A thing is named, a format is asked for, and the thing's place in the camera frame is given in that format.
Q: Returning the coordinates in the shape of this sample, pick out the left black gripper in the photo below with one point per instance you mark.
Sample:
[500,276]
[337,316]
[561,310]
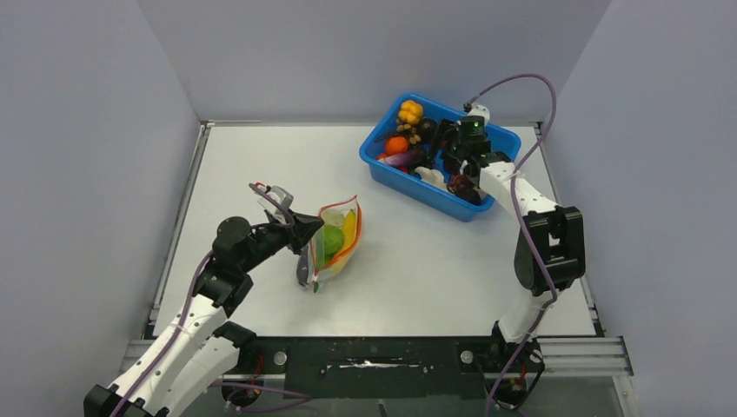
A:
[300,234]

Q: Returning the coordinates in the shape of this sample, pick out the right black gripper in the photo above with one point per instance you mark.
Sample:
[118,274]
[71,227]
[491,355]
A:
[448,132]

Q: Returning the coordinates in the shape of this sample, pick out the dark purple toy eggplant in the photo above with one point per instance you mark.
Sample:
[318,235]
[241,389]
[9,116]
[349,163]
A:
[303,270]

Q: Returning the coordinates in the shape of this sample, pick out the long green toy bean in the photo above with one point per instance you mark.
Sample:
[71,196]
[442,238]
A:
[320,271]

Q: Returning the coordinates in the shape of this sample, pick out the green toy cabbage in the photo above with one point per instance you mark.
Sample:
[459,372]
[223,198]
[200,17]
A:
[333,217]

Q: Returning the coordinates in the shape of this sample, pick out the clear zip bag orange zipper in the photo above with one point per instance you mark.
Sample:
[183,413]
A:
[341,258]

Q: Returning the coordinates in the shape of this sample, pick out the yellow toy banana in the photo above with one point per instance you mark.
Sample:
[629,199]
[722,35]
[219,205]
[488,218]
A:
[349,229]

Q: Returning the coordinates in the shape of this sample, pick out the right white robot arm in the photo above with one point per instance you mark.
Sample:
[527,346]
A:
[550,250]

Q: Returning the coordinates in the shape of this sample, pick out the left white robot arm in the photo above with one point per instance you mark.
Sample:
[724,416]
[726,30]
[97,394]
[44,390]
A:
[202,343]

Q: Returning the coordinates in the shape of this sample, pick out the dark plum toy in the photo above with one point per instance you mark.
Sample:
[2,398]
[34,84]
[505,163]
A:
[426,129]

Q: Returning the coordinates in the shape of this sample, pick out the red toy grapes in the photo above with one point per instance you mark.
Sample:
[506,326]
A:
[462,187]

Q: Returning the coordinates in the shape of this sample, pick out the white toy mushroom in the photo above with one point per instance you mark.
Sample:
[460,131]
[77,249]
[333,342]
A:
[433,177]

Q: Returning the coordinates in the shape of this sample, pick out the blue plastic bin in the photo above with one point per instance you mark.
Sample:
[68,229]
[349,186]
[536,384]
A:
[407,182]

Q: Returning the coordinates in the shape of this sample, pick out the brown longan cluster toy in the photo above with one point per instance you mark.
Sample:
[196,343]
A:
[408,131]

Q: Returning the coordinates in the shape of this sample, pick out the light purple toy eggplant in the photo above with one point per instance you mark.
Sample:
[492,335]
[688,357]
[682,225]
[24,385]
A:
[411,157]

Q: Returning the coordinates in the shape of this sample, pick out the orange toy pumpkin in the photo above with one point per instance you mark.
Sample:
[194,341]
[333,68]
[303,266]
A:
[410,113]

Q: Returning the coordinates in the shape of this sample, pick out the orange toy tangerine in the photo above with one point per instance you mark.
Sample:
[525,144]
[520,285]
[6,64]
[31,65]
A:
[396,145]

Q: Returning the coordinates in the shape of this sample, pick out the green toy mango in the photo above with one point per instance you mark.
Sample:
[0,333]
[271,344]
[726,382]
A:
[332,239]

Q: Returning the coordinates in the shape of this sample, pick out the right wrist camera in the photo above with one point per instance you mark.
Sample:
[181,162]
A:
[476,109]

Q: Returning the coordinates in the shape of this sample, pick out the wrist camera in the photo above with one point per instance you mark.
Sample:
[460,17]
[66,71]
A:
[276,202]
[476,109]

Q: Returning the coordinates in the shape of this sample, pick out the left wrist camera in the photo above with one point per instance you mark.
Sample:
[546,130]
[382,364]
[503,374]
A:
[276,202]

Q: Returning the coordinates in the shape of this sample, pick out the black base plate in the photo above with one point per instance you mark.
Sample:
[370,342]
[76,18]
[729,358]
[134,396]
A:
[394,367]

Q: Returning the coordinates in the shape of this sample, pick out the aluminium frame rail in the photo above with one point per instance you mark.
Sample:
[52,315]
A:
[586,356]

